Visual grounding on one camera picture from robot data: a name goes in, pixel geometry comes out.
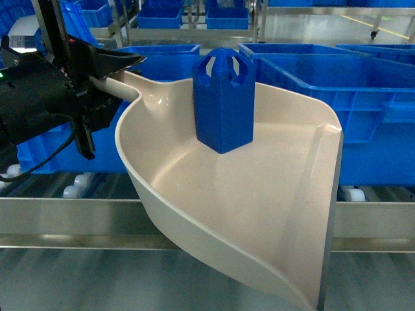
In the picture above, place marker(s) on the tilted blue bin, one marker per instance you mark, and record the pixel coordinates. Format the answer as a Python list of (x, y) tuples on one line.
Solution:
[(74, 20)]

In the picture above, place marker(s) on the blue plastic part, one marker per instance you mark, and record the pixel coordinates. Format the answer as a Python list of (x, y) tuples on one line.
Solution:
[(224, 100)]

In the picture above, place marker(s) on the rear left blue bin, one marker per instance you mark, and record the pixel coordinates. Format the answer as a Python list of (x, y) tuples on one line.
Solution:
[(165, 63)]

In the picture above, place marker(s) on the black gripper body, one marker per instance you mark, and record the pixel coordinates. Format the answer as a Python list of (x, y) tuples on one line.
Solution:
[(91, 106)]

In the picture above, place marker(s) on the beige plastic scoop tray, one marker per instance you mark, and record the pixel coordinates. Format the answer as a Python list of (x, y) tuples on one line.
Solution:
[(262, 214)]

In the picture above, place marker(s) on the rear right blue bin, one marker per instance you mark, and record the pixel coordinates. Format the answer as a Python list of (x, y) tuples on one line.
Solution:
[(258, 51)]

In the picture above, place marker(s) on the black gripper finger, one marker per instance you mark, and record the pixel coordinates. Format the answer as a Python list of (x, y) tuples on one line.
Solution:
[(110, 62), (84, 141)]

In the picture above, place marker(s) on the front right blue bin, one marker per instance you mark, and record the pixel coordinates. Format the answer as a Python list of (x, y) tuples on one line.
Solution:
[(374, 102)]

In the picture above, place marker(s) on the white camera module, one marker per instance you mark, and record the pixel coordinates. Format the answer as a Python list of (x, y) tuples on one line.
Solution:
[(26, 36)]

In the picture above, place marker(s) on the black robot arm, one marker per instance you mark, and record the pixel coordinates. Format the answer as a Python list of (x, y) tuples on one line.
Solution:
[(38, 95)]

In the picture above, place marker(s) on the far blue bin right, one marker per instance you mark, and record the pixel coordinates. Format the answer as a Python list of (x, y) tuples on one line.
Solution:
[(233, 18)]

